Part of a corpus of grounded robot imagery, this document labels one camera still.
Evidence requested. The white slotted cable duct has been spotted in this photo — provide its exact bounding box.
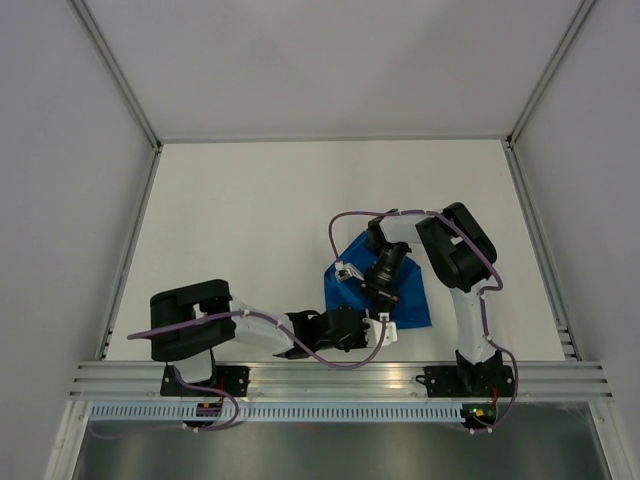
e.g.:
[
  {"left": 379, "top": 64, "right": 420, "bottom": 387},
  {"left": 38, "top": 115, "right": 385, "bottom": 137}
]
[{"left": 89, "top": 401, "right": 463, "bottom": 423}]

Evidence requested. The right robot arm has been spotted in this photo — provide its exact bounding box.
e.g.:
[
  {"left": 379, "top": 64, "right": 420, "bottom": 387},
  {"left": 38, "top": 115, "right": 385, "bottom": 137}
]
[{"left": 360, "top": 202, "right": 517, "bottom": 399}]

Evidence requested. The right aluminium frame post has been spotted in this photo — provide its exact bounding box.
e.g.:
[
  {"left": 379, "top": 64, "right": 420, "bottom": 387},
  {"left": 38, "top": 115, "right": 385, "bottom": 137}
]
[{"left": 504, "top": 0, "right": 599, "bottom": 149}]

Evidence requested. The left aluminium frame post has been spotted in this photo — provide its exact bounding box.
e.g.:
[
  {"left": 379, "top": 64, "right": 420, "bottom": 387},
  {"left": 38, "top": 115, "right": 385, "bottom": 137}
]
[{"left": 67, "top": 0, "right": 162, "bottom": 152}]

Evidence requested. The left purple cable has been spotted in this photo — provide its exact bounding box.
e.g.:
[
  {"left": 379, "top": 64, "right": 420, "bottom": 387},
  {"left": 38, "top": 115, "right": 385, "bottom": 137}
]
[{"left": 89, "top": 312, "right": 389, "bottom": 441}]

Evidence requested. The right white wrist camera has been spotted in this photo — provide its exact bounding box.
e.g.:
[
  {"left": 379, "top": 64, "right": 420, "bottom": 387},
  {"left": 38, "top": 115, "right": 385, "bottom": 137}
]
[{"left": 334, "top": 261, "right": 364, "bottom": 283}]

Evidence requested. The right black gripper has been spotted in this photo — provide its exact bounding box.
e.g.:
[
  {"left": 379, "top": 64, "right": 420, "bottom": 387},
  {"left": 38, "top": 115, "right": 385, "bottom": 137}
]
[{"left": 356, "top": 242, "right": 408, "bottom": 316}]

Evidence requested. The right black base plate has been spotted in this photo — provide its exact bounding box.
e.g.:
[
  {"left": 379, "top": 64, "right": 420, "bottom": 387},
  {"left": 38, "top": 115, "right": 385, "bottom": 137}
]
[{"left": 415, "top": 365, "right": 515, "bottom": 399}]

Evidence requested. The aluminium front rail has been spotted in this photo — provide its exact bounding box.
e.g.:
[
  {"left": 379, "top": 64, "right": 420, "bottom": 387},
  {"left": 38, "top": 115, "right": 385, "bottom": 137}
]
[{"left": 67, "top": 361, "right": 613, "bottom": 403}]

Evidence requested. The blue cloth napkin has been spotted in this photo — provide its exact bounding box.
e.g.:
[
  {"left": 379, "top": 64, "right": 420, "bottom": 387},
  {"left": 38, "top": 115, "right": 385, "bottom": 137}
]
[{"left": 323, "top": 232, "right": 432, "bottom": 329}]

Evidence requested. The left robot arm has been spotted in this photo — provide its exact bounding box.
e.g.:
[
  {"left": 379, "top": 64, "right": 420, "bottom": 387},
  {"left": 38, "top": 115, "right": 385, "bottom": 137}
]
[{"left": 150, "top": 279, "right": 375, "bottom": 396}]

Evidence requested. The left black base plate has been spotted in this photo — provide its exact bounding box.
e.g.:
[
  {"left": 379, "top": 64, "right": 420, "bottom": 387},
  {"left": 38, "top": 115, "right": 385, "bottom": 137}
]
[{"left": 160, "top": 365, "right": 250, "bottom": 398}]

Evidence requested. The aluminium frame post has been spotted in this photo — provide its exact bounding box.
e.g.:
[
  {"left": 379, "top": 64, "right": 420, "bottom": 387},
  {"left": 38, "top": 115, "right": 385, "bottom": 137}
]
[
  {"left": 504, "top": 0, "right": 599, "bottom": 149},
  {"left": 67, "top": 0, "right": 162, "bottom": 152}
]

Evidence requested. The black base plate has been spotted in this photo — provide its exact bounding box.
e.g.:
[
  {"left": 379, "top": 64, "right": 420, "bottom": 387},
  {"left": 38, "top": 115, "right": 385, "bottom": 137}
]
[
  {"left": 160, "top": 365, "right": 250, "bottom": 398},
  {"left": 415, "top": 365, "right": 515, "bottom": 399}
]

